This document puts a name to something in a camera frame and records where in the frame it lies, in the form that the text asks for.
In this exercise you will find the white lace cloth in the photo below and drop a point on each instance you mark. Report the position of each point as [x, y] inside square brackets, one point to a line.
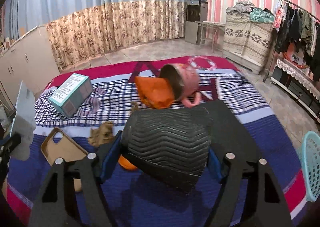
[297, 72]

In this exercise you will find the grey water dispenser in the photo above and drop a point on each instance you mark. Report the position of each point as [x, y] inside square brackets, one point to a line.
[195, 22]

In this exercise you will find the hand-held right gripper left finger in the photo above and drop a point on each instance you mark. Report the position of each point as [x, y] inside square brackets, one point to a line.
[111, 157]

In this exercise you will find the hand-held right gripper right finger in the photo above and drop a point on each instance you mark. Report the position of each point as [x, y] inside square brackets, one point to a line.
[216, 167]

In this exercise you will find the pink mug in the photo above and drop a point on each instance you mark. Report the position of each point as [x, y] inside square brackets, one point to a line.
[187, 79]

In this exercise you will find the pink hanging packet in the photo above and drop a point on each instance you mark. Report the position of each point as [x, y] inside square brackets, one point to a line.
[278, 18]

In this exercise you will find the row of hanging clothes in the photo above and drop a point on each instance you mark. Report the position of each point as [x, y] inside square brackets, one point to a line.
[305, 32]

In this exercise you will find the red decorative ornament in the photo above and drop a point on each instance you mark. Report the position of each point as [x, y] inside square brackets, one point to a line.
[295, 58]

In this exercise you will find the teal cardboard box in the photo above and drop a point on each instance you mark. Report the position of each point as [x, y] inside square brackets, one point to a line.
[72, 94]

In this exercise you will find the orange fruit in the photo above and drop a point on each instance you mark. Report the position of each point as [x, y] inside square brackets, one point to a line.
[126, 165]

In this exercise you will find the teal patterned garment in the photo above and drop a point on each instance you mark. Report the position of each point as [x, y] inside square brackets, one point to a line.
[261, 16]

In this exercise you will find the pile of grey clothes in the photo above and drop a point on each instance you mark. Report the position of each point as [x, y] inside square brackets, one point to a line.
[240, 7]

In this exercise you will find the orange snack bag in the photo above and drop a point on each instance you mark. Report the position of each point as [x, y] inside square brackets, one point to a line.
[155, 92]

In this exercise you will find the light blue plastic basket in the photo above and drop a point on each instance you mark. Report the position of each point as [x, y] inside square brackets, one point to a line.
[312, 167]

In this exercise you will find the patterned cloth covered wardrobe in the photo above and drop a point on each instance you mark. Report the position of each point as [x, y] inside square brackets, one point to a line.
[247, 39]

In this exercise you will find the grey cloth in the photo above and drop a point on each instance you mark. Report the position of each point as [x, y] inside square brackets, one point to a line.
[25, 122]

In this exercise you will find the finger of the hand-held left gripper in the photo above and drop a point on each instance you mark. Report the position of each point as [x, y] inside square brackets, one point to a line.
[10, 143]

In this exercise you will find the brown phone case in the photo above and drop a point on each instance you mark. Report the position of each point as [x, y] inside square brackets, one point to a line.
[62, 147]

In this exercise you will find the blue floral curtain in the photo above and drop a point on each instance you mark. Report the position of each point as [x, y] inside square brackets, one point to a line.
[100, 17]

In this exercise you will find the small metal side table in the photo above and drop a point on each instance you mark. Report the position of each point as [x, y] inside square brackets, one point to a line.
[210, 24]

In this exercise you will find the low glass door cabinet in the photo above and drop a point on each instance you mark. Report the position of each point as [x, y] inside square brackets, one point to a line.
[295, 87]

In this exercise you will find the metal clothes rack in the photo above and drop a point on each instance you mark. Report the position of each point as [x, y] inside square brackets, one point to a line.
[300, 7]

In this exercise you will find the white cabinet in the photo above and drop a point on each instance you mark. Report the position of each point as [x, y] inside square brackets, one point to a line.
[30, 67]

